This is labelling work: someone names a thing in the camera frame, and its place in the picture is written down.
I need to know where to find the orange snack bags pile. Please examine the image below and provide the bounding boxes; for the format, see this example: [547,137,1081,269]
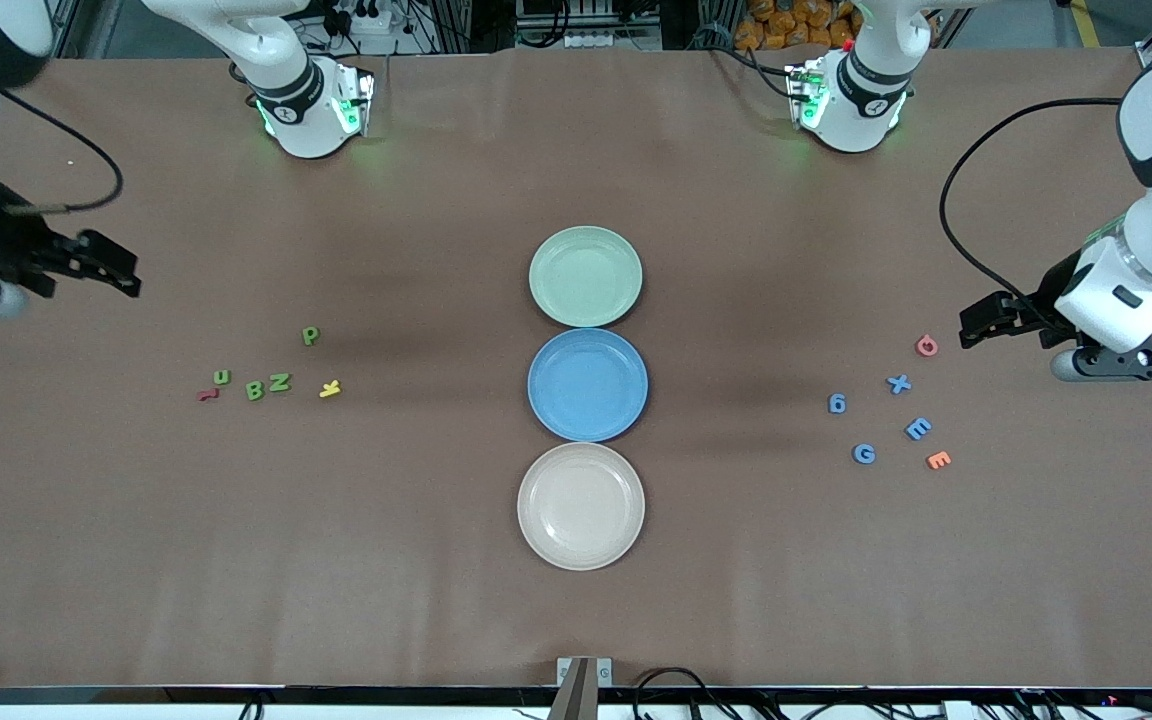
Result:
[733,0,859,51]

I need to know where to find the beige round plate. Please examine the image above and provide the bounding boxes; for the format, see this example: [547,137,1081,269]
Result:
[516,442,647,572]

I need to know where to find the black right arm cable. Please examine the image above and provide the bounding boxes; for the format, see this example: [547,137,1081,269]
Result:
[0,88,125,215]

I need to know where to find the blue round plate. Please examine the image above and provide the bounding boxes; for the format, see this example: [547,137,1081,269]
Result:
[526,328,650,443]

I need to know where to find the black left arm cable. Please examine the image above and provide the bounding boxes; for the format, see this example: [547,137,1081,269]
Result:
[939,97,1124,321]

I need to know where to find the green round plate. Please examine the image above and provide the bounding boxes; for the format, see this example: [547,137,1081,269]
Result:
[528,226,644,329]

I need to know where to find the white power strip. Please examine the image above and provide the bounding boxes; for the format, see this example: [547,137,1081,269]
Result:
[321,0,392,36]

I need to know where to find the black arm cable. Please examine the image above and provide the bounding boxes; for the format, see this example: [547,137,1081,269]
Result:
[0,88,125,215]
[939,97,1124,321]

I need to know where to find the grey metal bracket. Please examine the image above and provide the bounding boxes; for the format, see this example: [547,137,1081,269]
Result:
[556,656,614,687]

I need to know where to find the black looped floor cable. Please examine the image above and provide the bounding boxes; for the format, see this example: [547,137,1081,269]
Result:
[633,668,737,720]

